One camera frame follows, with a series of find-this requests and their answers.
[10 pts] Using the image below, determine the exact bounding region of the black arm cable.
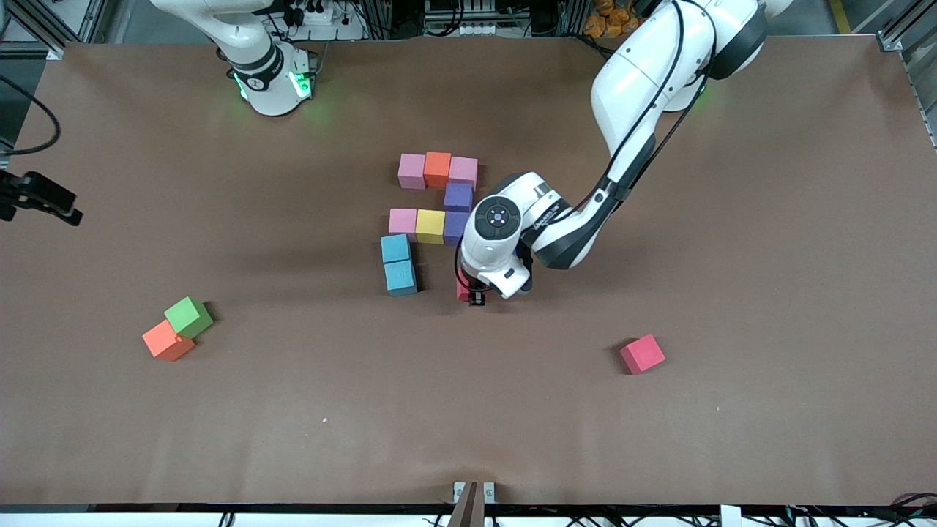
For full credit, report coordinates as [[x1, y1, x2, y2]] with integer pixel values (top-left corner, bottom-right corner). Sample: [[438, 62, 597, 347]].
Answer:
[[0, 75, 61, 157], [455, 0, 722, 288]]

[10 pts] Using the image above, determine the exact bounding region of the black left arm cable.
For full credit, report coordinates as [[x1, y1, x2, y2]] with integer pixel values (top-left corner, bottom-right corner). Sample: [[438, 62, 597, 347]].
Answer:
[[455, 0, 722, 288]]

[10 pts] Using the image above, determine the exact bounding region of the light blue foam block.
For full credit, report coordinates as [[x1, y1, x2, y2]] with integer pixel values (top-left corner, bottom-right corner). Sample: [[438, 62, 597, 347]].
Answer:
[[384, 260, 418, 297], [380, 233, 413, 264]]

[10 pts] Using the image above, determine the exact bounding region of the pile of orange objects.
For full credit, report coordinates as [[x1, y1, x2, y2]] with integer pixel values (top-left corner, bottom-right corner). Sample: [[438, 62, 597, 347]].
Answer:
[[582, 0, 646, 39]]

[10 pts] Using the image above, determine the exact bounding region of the yellow foam block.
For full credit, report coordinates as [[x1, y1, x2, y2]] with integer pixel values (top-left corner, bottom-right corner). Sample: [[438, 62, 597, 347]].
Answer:
[[416, 209, 446, 245]]

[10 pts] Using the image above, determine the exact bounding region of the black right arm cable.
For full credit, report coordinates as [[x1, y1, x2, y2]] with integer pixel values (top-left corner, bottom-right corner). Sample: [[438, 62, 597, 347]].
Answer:
[[0, 75, 61, 157]]

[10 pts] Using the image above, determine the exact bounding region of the grey metal bracket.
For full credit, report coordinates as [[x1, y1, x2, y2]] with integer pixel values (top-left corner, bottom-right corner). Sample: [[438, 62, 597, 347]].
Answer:
[[452, 481, 496, 504]]

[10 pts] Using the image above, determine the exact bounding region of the orange foam block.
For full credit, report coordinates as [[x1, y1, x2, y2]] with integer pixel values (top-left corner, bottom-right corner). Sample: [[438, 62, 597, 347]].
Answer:
[[424, 152, 452, 188], [142, 319, 196, 362]]

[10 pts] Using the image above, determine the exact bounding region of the white power strip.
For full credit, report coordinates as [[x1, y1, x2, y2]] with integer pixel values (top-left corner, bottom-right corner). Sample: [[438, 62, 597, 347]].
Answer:
[[428, 22, 513, 39], [285, 0, 367, 41]]

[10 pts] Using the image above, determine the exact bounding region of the brown table cover sheet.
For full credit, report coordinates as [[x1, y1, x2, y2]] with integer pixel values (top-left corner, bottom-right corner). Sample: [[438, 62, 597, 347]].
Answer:
[[0, 35, 937, 507]]

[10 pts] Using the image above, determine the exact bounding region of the green foam block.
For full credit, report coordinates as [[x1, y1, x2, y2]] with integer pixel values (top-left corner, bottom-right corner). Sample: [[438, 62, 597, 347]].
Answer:
[[163, 296, 214, 339]]

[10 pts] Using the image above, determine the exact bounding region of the brown tapered post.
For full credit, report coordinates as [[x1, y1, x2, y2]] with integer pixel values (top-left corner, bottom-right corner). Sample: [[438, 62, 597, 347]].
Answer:
[[448, 481, 480, 527]]

